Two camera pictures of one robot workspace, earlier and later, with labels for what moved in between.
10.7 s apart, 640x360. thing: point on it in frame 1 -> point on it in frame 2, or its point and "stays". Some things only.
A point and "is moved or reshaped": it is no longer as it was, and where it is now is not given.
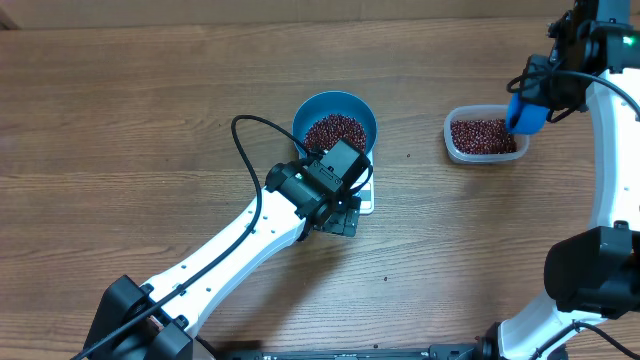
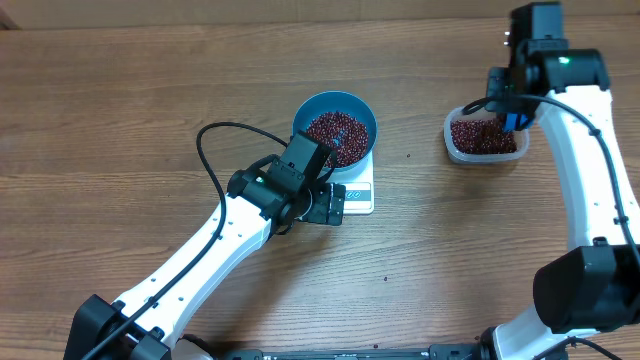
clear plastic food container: (477, 134) stays
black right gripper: (530, 89) -> (495, 82)
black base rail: (440, 352) stays
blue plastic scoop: (525, 118) is moved or reshaped
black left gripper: (343, 217) -> (317, 210)
